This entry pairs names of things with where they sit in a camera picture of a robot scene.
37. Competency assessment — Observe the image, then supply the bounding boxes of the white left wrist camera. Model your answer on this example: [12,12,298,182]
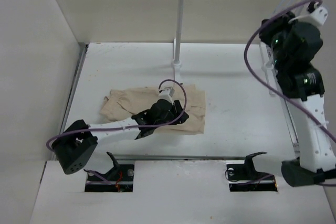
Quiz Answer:
[159,87,175,104]

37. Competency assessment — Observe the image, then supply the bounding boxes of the aluminium left frame rail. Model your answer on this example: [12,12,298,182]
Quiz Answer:
[51,42,89,159]

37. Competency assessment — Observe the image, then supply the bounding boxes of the white centre rack pole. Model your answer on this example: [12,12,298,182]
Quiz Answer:
[172,0,184,83]

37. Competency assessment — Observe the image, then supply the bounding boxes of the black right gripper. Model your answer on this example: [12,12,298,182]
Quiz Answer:
[260,12,302,72]

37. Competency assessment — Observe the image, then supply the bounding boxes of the white rack pole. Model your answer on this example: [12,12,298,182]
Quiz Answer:
[259,1,329,101]
[172,0,184,83]

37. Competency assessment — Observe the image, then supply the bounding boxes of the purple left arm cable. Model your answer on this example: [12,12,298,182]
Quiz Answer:
[46,79,187,185]

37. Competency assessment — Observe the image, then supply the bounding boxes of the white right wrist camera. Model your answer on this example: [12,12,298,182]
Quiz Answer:
[288,4,329,27]

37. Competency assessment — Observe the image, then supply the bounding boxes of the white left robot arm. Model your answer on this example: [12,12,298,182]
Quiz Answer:
[47,99,189,175]

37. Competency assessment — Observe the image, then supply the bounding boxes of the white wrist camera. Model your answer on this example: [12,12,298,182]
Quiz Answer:
[288,4,329,27]
[159,87,175,104]

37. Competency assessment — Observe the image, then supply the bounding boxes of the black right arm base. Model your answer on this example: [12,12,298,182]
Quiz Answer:
[224,152,278,193]

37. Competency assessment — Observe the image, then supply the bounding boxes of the aluminium right frame rail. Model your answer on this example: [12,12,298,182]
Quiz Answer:
[263,45,300,158]

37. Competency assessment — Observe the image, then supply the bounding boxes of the beige trousers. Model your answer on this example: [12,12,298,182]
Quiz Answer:
[100,84,206,134]

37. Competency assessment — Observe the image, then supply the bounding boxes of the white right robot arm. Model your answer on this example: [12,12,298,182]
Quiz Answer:
[259,12,335,187]

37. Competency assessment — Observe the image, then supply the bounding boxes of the aluminium front frame rail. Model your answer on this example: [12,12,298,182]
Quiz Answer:
[56,152,250,161]

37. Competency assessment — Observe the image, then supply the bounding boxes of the aluminium frame rail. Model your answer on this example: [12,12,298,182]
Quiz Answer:
[51,42,89,159]
[56,152,250,161]
[263,45,300,158]

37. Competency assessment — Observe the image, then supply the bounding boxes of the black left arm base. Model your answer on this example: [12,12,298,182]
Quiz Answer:
[85,152,135,193]

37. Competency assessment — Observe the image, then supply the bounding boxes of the white right rack pole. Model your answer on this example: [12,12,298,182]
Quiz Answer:
[259,1,329,101]

